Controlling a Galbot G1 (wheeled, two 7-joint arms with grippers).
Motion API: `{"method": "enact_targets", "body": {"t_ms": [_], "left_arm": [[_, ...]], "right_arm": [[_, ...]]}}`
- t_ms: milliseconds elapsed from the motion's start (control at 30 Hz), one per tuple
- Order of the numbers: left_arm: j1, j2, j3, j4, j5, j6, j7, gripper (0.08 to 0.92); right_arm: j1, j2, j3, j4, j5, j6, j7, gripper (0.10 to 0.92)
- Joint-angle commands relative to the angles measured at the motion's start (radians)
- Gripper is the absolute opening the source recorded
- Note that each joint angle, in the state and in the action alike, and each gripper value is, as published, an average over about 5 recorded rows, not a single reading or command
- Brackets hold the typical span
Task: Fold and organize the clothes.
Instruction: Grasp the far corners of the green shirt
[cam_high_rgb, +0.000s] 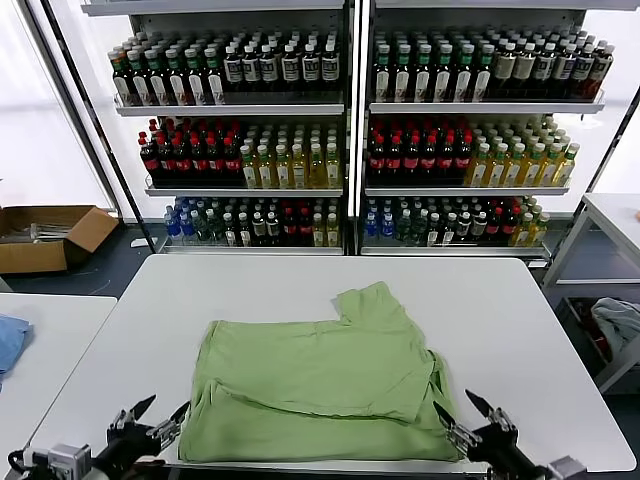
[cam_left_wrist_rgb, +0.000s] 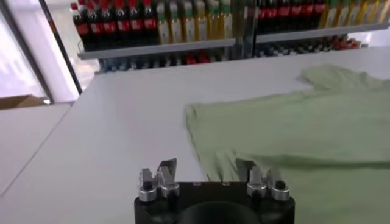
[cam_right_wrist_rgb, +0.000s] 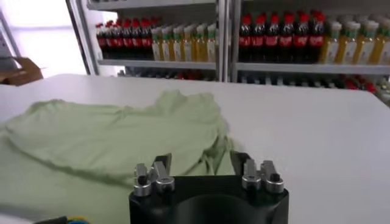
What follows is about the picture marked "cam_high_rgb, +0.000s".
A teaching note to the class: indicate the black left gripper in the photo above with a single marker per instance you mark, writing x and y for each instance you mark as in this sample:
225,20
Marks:
127,447

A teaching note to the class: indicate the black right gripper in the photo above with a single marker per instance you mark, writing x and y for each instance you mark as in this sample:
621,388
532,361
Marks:
500,455

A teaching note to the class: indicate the light green t-shirt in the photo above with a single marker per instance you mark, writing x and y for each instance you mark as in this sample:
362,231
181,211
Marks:
310,360

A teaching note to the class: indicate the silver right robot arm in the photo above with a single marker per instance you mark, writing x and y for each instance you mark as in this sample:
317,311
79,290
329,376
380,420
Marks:
550,476

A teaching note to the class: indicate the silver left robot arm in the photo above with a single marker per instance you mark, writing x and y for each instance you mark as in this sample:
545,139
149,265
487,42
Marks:
50,475

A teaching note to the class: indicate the red cloth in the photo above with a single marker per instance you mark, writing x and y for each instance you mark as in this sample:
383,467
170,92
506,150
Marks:
600,340

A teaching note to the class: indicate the blue folded cloth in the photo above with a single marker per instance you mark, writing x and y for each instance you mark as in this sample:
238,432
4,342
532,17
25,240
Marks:
12,345

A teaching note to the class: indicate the grey cloth pile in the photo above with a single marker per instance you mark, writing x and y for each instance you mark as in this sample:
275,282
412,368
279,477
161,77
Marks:
620,320

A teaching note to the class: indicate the white paper scrap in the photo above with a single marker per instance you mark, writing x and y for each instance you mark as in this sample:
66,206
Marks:
140,243

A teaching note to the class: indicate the small dark bottle white cap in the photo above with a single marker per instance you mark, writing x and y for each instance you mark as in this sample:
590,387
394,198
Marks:
465,228
272,229
228,229
243,229
434,229
480,228
450,229
258,229

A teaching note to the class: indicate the small blue drink bottle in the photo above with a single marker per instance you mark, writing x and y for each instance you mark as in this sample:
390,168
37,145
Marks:
388,226
187,226
371,226
173,225

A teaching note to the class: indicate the small cola bottle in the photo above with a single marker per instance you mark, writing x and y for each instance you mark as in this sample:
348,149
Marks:
305,226
511,225
289,226
494,225

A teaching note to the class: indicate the small yellow tea bottle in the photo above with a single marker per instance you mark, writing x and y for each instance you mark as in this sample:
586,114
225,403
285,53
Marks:
540,229
319,230
333,230
523,229

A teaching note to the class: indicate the brown cardboard box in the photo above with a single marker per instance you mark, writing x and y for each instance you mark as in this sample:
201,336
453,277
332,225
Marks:
30,257

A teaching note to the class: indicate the small dark green bottle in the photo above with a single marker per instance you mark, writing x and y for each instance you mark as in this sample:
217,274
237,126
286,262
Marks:
215,225
202,226
419,227
403,226

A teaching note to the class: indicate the grey metal parts bundle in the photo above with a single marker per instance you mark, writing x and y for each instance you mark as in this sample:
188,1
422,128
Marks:
40,231

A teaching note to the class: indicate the yellow tea bottle green label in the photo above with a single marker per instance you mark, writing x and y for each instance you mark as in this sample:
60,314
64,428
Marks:
249,166
477,165
532,165
550,165
333,165
316,165
299,165
282,166
495,165
265,166
513,165
567,165

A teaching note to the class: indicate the cola bottle red cap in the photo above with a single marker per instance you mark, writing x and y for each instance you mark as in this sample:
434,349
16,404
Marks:
377,159
182,159
165,159
215,159
428,159
149,157
394,159
232,159
446,158
463,158
199,159
411,159

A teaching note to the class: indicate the grey metal bottle shelf rack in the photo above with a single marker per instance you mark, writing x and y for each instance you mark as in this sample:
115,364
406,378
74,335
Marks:
485,107
230,110

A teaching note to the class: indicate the dark tea bottle green cap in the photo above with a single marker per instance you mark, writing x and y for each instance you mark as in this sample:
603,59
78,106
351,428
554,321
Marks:
482,72
175,76
120,76
443,72
194,76
214,75
382,72
403,72
464,72
423,72
138,77
155,77

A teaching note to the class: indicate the dark bottle beige label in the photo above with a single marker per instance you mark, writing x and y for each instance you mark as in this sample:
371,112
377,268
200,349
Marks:
563,70
503,70
600,72
543,70
582,71
523,70

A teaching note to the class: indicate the dark drink bottle white cap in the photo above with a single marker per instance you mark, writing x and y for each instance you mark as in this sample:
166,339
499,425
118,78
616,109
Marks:
290,68
251,68
329,67
310,68
269,68
232,68

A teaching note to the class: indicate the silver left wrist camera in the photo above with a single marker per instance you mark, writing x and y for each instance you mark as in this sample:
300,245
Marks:
67,457

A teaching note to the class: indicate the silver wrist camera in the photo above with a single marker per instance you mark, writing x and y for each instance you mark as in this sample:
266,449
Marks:
67,457
567,465

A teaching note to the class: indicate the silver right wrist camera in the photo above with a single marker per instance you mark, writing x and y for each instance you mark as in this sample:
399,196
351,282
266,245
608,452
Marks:
567,465

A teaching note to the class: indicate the white metal frame table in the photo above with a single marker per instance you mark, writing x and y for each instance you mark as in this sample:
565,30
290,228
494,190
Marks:
615,205

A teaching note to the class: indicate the black metal frame pole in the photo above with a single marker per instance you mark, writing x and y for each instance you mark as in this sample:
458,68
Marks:
596,175
103,130

